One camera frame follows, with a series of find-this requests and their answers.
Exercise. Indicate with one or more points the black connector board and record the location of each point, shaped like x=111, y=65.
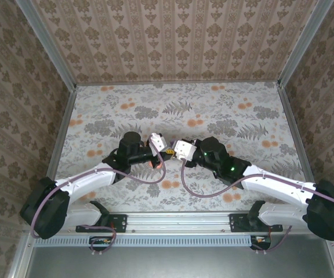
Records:
x=100, y=243
x=261, y=242

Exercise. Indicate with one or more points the aluminium table side rail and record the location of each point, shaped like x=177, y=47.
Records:
x=62, y=133
x=291, y=124

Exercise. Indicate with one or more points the orange earbud charging case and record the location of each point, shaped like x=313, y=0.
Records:
x=156, y=165

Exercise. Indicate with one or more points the grey metal sheet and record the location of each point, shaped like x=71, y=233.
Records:
x=178, y=263

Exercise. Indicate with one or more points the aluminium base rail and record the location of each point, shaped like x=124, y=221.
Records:
x=178, y=223

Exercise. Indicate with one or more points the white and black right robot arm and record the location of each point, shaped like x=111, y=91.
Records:
x=271, y=182

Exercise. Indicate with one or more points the aluminium frame post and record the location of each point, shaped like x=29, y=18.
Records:
x=303, y=43
x=48, y=46

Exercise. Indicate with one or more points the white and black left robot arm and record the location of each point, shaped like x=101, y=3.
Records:
x=88, y=179

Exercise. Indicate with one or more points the aluminium table back rail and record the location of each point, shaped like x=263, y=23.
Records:
x=178, y=83

